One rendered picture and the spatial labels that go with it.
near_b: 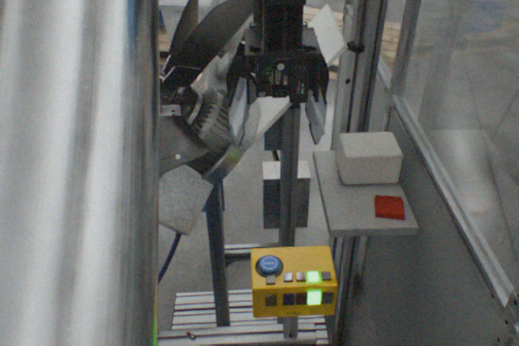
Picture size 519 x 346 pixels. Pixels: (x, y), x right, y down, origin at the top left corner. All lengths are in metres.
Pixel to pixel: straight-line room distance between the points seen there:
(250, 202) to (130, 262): 2.48
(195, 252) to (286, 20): 2.06
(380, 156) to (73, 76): 1.27
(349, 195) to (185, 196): 0.49
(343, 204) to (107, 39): 1.23
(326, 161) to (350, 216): 0.25
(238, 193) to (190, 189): 1.51
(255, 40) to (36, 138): 0.31
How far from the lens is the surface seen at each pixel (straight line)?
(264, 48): 0.45
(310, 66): 0.48
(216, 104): 1.22
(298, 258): 0.98
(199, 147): 0.98
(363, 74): 1.57
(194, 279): 2.34
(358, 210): 1.40
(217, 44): 1.19
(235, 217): 2.60
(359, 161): 1.43
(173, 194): 1.22
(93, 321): 0.19
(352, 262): 1.70
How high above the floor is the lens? 1.81
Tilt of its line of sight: 36 degrees down
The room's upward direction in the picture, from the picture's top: straight up
